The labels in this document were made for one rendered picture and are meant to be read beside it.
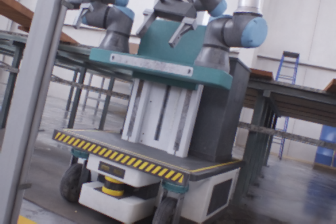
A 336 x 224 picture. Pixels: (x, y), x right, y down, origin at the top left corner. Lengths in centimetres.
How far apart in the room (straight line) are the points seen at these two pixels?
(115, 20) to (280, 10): 732
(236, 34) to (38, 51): 75
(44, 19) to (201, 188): 94
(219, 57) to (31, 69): 76
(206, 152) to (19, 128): 102
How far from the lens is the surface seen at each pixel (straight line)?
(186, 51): 162
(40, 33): 97
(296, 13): 874
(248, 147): 234
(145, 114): 175
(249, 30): 133
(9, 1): 208
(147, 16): 117
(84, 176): 166
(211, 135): 173
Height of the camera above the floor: 55
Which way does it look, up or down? 1 degrees up
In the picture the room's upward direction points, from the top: 13 degrees clockwise
